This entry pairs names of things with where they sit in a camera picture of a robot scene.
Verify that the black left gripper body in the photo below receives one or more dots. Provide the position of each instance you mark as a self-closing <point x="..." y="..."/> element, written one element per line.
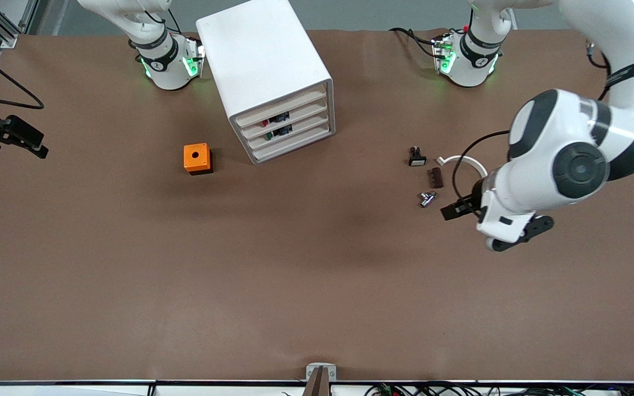
<point x="475" y="199"/>

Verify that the green mushroom push button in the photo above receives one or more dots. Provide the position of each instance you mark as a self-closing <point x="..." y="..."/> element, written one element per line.
<point x="269" y="134"/>

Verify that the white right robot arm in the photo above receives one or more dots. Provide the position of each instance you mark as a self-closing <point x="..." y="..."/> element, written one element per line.
<point x="168" y="71"/>

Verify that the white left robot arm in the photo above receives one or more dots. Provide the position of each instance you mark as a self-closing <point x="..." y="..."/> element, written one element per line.
<point x="542" y="181"/>

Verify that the square white push button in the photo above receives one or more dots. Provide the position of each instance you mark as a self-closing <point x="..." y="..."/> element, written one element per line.
<point x="417" y="159"/>

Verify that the chrome metal pipe fitting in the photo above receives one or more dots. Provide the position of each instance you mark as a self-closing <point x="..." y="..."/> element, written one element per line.
<point x="427" y="198"/>

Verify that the brown hexagonal spacer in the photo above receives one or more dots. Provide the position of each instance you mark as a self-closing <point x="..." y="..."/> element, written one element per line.
<point x="437" y="177"/>

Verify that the white C-shaped plastic clamp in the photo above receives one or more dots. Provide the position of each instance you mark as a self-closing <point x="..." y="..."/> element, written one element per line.
<point x="452" y="159"/>

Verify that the brown table mat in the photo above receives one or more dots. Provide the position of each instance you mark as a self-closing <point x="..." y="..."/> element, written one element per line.
<point x="130" y="275"/>

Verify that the aluminium frame post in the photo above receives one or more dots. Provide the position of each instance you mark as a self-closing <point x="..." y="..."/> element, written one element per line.
<point x="9" y="39"/>

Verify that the orange button enclosure box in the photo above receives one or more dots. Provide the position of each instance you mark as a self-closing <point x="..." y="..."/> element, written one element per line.
<point x="202" y="162"/>

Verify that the grey metal table bracket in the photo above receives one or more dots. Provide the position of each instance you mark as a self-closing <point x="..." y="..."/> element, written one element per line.
<point x="311" y="371"/>

